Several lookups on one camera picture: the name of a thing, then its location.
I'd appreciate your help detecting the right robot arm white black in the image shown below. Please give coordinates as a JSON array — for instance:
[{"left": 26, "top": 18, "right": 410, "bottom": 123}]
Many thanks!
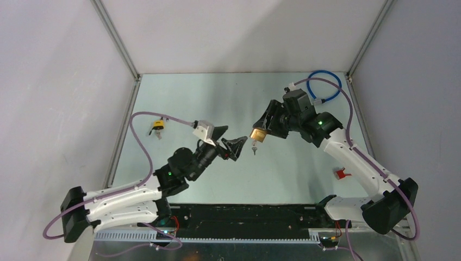
[{"left": 250, "top": 89, "right": 419, "bottom": 234}]

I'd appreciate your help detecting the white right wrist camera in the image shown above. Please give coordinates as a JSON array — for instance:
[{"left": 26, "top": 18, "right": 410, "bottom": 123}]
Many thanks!
[{"left": 284, "top": 83, "right": 297, "bottom": 93}]

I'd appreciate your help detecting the grey slotted cable duct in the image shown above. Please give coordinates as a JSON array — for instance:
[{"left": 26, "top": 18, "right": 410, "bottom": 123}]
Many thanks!
[{"left": 94, "top": 229, "right": 320, "bottom": 244}]

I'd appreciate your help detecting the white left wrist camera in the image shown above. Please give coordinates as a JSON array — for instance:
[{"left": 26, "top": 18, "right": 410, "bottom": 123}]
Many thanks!
[{"left": 192, "top": 120, "right": 216, "bottom": 146}]

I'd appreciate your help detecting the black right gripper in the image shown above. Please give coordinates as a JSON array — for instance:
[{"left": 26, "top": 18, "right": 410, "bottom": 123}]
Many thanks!
[{"left": 253, "top": 100, "right": 301, "bottom": 139}]

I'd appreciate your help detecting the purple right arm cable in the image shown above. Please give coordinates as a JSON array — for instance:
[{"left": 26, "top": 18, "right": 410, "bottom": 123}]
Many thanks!
[{"left": 293, "top": 77, "right": 421, "bottom": 260}]

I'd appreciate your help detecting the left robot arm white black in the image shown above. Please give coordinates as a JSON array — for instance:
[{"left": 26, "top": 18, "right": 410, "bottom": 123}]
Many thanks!
[{"left": 60, "top": 126, "right": 248, "bottom": 243}]

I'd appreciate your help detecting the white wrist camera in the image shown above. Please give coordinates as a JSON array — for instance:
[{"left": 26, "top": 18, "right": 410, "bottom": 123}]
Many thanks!
[
  {"left": 284, "top": 83, "right": 297, "bottom": 93},
  {"left": 192, "top": 120, "right": 216, "bottom": 146}
]

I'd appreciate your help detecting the brass padlock silver shackle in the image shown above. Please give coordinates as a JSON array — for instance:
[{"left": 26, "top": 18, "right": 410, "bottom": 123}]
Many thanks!
[{"left": 250, "top": 128, "right": 267, "bottom": 143}]

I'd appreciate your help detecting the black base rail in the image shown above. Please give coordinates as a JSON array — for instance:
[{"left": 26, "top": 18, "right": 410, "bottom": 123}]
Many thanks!
[{"left": 151, "top": 203, "right": 346, "bottom": 239}]

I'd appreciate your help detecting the yellow padlock black shackle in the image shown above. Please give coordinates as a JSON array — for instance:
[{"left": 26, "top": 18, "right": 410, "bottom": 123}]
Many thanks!
[{"left": 152, "top": 119, "right": 165, "bottom": 131}]

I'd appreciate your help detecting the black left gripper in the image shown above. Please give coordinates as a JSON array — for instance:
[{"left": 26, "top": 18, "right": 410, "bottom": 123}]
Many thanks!
[{"left": 189, "top": 126, "right": 247, "bottom": 181}]

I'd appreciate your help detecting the blue cable lock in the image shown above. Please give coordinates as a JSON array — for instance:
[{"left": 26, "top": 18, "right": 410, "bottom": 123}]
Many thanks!
[{"left": 306, "top": 70, "right": 342, "bottom": 105}]

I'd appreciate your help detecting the red wire loop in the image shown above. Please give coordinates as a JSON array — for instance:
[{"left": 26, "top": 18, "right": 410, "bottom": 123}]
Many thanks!
[{"left": 333, "top": 167, "right": 353, "bottom": 181}]

